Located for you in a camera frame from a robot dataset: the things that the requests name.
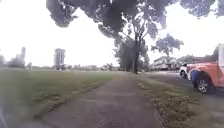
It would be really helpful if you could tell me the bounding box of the large dark tree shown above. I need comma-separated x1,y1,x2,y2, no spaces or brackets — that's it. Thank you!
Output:
45,0,224,75

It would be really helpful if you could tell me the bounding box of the grey paved footpath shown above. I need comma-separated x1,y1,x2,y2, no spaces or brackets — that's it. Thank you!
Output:
18,72,165,128

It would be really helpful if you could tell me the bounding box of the tall tower building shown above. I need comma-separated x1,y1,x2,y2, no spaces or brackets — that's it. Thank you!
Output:
53,47,67,71

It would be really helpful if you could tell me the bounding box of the small tree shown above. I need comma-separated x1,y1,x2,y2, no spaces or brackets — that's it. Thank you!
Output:
151,33,185,58

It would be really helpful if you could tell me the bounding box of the row of houses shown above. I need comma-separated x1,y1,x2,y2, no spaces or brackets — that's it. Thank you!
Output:
148,54,214,72

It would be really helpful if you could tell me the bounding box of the grass verge strip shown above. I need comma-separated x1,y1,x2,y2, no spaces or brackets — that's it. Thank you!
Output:
135,73,214,128

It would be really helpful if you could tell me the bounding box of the white car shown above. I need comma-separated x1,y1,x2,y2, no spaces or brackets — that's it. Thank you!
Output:
178,64,190,80

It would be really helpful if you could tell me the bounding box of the wide grass field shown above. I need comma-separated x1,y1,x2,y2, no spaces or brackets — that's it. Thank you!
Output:
0,68,125,128

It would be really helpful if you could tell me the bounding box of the orange pickup truck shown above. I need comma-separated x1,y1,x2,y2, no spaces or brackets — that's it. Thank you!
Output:
187,43,224,95

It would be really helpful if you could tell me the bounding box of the grey asphalt road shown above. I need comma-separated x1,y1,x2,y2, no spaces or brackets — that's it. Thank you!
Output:
143,70,224,128

